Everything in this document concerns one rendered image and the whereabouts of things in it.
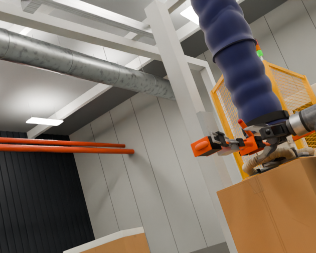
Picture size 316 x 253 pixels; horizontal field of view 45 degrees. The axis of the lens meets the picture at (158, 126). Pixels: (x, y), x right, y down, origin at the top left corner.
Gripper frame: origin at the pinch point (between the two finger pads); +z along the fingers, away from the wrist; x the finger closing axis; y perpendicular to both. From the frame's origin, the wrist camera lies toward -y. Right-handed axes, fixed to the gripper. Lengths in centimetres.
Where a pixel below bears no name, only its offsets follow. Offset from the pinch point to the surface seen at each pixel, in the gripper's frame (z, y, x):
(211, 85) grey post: 173, 348, 172
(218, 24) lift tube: -2, 16, 65
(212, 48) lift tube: 7, 19, 57
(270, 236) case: 3.8, -4.4, -36.8
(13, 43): 443, 218, 386
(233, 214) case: 15.8, -3.9, -24.4
